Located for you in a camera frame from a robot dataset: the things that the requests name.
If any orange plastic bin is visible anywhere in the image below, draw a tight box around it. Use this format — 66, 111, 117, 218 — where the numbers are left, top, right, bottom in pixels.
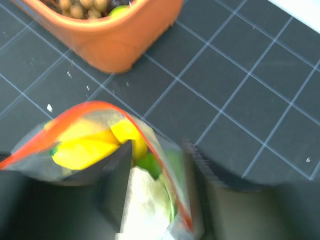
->
14, 0, 183, 73

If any black grid mat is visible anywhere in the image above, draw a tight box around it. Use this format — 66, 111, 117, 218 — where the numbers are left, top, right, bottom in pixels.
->
0, 0, 320, 183

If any brown nuts pile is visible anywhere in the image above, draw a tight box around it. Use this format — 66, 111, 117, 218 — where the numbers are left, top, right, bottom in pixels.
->
42, 0, 111, 20

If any red zipper clear bag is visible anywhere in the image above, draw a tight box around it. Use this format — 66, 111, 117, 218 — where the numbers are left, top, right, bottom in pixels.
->
0, 101, 204, 240

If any cauliflower toy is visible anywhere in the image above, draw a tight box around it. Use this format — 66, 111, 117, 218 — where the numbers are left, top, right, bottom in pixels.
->
115, 152, 177, 240

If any green lime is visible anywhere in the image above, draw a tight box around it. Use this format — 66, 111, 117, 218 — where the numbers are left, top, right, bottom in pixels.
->
108, 5, 129, 18

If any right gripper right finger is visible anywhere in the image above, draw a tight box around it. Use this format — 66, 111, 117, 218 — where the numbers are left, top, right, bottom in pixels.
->
183, 140, 320, 240

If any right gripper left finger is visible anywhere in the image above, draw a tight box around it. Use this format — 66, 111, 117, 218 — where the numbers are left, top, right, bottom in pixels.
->
0, 142, 132, 240

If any yellow banana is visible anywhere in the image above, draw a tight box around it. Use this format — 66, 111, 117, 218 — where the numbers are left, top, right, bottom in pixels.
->
50, 118, 148, 170

